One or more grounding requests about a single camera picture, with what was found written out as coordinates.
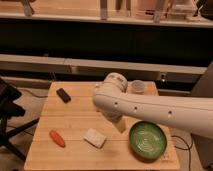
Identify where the white sponge block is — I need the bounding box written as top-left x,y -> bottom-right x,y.
84,128 -> 106,148

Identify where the clear plastic cup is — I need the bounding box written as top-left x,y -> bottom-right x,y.
131,80 -> 145,94

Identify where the black rectangular block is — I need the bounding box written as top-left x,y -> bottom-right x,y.
56,88 -> 71,103

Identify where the green ceramic bowl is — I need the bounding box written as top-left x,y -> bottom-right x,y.
129,121 -> 167,160

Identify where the black tripod stand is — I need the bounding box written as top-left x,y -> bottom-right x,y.
0,78 -> 39,161

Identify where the black cable on floor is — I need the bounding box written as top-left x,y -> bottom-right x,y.
170,134 -> 194,171

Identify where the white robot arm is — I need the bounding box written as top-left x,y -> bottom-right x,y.
93,73 -> 213,139

